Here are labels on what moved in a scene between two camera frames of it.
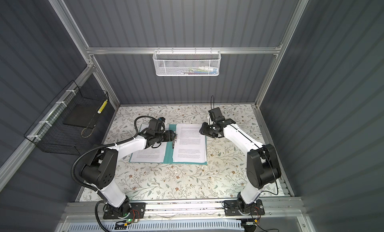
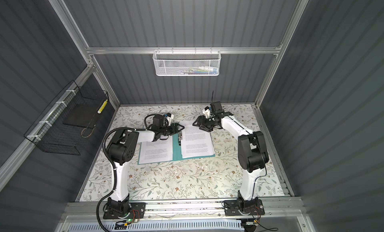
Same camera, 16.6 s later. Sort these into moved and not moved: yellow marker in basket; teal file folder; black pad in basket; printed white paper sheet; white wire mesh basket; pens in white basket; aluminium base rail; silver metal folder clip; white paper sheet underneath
Moved: silver metal folder clip; teal file folder; white paper sheet underneath; printed white paper sheet
Not moved: pens in white basket; white wire mesh basket; aluminium base rail; black pad in basket; yellow marker in basket
